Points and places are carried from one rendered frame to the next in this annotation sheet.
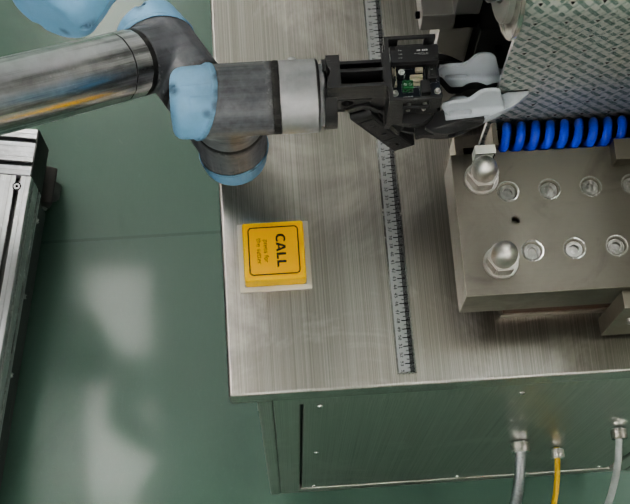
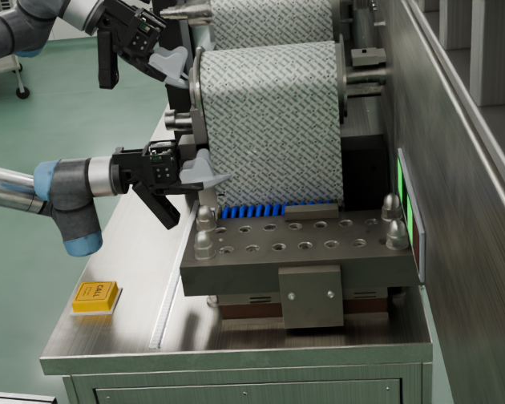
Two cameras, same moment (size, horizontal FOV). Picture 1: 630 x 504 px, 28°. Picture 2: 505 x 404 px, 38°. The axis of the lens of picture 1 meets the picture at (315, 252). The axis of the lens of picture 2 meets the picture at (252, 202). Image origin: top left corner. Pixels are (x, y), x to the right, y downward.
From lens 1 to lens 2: 100 cm
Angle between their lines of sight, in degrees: 45
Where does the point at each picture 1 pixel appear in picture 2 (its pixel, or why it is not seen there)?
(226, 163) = (67, 225)
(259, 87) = (79, 161)
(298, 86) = (99, 159)
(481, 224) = not seen: hidden behind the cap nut
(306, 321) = (102, 326)
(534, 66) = (225, 147)
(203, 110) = (48, 171)
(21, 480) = not seen: outside the picture
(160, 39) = not seen: hidden behind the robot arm
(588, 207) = (266, 235)
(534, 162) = (240, 220)
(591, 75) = (262, 159)
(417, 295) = (175, 316)
